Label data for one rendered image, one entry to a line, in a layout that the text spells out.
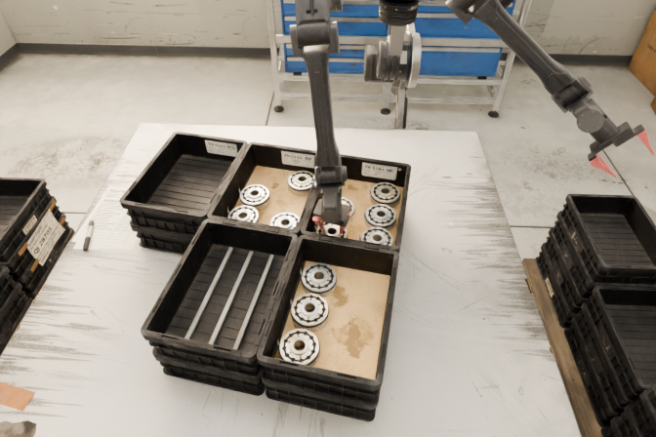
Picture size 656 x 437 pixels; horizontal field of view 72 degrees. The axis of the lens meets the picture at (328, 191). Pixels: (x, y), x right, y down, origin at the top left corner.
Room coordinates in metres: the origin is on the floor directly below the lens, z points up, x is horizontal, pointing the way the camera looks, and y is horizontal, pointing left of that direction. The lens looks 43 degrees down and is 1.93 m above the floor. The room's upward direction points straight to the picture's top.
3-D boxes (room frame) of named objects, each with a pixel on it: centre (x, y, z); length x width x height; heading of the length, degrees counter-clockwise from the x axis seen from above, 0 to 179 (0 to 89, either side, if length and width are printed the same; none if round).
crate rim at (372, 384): (0.66, -0.02, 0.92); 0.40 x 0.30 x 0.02; 168
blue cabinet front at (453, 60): (2.95, -0.84, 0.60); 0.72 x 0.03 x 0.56; 88
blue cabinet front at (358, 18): (2.98, -0.04, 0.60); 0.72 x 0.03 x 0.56; 88
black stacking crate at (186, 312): (0.72, 0.27, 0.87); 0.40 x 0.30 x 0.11; 168
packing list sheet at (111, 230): (1.17, 0.80, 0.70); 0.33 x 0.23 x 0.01; 178
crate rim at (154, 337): (0.72, 0.27, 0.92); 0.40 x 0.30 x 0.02; 168
